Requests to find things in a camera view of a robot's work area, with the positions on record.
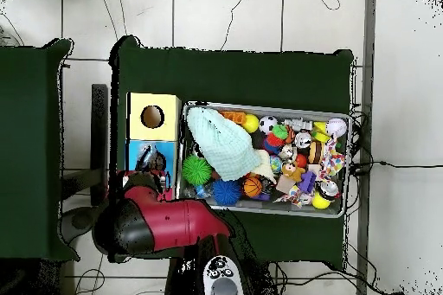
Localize white baseball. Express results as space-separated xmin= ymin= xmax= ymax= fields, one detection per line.
xmin=325 ymin=118 xmax=348 ymax=138

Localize dark grey round base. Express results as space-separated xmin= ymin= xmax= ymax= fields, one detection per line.
xmin=60 ymin=205 xmax=102 ymax=245

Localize brown plush monkey toy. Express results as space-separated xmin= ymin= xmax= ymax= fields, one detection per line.
xmin=281 ymin=162 xmax=307 ymax=183

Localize dark green tablecloth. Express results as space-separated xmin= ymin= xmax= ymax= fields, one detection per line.
xmin=107 ymin=34 xmax=356 ymax=271
xmin=0 ymin=37 xmax=81 ymax=264

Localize green spiky creature toy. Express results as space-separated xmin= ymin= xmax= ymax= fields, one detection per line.
xmin=271 ymin=124 xmax=289 ymax=140

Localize small soccer ball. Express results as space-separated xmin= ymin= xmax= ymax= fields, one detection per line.
xmin=258 ymin=115 xmax=279 ymax=136

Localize grey metal bar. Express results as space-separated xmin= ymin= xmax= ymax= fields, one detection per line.
xmin=355 ymin=0 xmax=378 ymax=295

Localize small orange basketball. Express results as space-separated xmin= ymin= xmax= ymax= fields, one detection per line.
xmin=242 ymin=176 xmax=263 ymax=198

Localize black upright panel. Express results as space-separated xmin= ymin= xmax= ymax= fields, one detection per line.
xmin=90 ymin=83 xmax=109 ymax=208

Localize blue spiky rubber ball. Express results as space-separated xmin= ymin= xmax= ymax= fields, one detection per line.
xmin=211 ymin=178 xmax=242 ymax=206

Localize clear blue plastic packet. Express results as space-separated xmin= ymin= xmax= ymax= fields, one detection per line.
xmin=134 ymin=144 xmax=167 ymax=175

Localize wire mesh metal bin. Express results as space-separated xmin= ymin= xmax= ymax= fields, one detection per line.
xmin=176 ymin=100 xmax=353 ymax=219

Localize mint green waffle cloth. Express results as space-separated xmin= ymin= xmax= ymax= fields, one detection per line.
xmin=186 ymin=106 xmax=262 ymax=182

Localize thin black cable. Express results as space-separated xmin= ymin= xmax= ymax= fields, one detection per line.
xmin=349 ymin=159 xmax=443 ymax=171
xmin=220 ymin=0 xmax=251 ymax=51

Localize green spiky rubber ball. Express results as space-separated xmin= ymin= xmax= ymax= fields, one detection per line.
xmin=181 ymin=155 xmax=213 ymax=186

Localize orange plastic brick toy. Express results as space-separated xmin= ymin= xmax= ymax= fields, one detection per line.
xmin=219 ymin=110 xmax=247 ymax=125

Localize wooden box with three holes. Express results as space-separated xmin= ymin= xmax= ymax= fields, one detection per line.
xmin=121 ymin=92 xmax=183 ymax=202

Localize yellow plastic ball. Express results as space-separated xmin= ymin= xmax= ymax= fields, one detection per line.
xmin=242 ymin=113 xmax=260 ymax=134

